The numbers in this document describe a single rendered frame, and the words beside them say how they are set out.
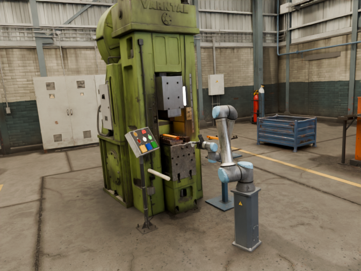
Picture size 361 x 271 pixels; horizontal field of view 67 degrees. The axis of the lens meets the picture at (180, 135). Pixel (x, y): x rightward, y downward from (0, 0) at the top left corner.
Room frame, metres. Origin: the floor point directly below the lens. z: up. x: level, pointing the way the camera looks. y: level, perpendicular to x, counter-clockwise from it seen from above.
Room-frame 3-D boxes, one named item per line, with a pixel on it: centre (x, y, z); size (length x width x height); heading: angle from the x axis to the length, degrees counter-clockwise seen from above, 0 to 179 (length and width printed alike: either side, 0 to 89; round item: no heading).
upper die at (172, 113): (3.60, 0.18, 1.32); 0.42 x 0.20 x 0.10; 35
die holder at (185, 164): (3.64, 0.14, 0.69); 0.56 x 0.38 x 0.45; 35
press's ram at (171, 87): (3.62, 0.14, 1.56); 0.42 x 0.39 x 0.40; 35
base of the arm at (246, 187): (2.59, -0.61, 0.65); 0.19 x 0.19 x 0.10
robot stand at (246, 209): (2.59, -0.61, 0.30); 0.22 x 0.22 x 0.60; 45
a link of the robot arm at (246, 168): (2.59, -0.61, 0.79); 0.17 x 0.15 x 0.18; 107
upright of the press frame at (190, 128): (3.94, -0.05, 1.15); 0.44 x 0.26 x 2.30; 35
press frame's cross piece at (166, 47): (3.75, 0.22, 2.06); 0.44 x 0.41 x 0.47; 35
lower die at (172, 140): (3.60, 0.18, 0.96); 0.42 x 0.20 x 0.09; 35
